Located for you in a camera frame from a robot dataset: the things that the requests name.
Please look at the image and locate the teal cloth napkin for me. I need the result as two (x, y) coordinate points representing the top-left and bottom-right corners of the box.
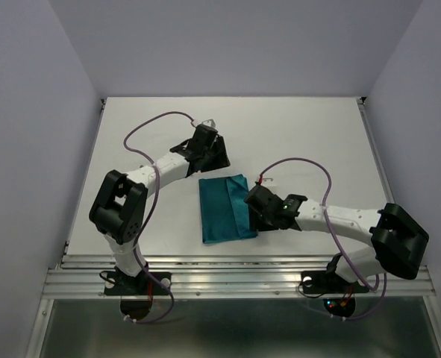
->
(198, 175), (257, 245)

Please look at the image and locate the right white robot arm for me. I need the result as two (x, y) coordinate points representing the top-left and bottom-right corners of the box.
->
(244, 184), (429, 293)

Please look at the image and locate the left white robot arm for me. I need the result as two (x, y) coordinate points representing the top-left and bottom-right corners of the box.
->
(89, 124), (230, 295)

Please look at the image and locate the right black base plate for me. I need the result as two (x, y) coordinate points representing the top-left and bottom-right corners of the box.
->
(301, 271), (369, 295)

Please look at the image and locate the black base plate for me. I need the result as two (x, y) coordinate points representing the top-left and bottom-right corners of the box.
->
(301, 271), (369, 295)
(99, 270), (169, 296)

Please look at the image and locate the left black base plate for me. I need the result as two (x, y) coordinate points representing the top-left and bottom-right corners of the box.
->
(99, 270), (169, 296)

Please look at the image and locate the aluminium front rail frame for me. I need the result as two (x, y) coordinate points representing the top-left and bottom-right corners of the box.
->
(27, 97), (441, 357)

